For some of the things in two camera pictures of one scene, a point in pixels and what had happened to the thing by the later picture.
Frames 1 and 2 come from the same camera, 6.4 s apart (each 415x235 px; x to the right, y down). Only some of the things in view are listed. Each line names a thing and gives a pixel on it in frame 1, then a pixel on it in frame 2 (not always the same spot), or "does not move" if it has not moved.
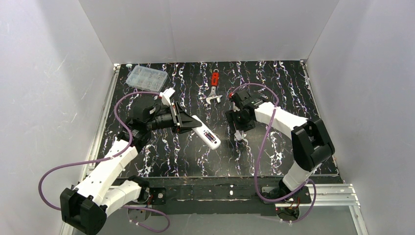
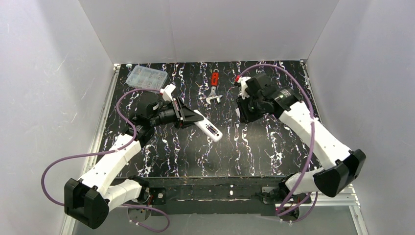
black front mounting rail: [225, 196] does not move
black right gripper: [231, 118] → [245, 113]
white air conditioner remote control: [208, 137] → [208, 128]
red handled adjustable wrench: [215, 79] does not move
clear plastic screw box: [144, 78] does not move
